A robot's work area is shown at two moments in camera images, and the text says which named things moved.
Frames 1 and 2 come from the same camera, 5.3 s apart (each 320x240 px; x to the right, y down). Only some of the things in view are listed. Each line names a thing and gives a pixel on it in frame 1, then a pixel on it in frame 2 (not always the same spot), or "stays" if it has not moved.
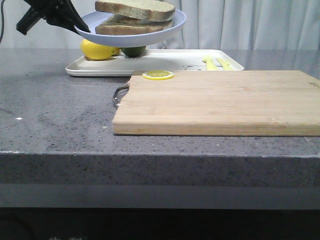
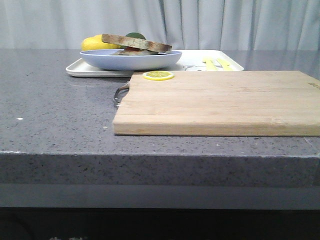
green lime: x=133 y=52 → x=134 y=35
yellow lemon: x=116 y=51 → x=97 y=38
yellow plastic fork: x=210 y=65 stays
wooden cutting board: x=238 y=103 stays
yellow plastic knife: x=225 y=65 stays
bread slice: x=152 y=10 → x=136 y=43
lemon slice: x=158 y=74 stays
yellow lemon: x=94 y=51 stays
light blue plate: x=127 y=41 → x=106 y=59
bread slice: x=119 y=24 → x=140 y=53
